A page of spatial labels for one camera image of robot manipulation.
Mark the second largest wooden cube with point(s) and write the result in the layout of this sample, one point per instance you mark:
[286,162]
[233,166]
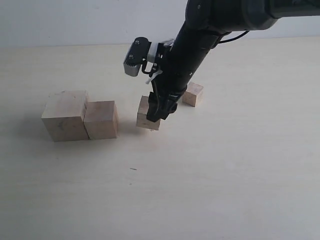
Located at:
[101,120]

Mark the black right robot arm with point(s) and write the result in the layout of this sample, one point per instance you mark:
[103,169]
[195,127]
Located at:
[206,23]

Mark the third largest wooden cube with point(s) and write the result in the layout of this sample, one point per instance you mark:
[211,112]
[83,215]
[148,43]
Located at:
[141,119]

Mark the smallest wooden cube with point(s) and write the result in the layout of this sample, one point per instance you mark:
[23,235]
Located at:
[193,94]

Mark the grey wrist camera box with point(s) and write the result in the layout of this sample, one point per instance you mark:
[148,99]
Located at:
[142,55]

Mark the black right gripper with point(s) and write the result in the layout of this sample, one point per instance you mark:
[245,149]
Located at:
[176,65]

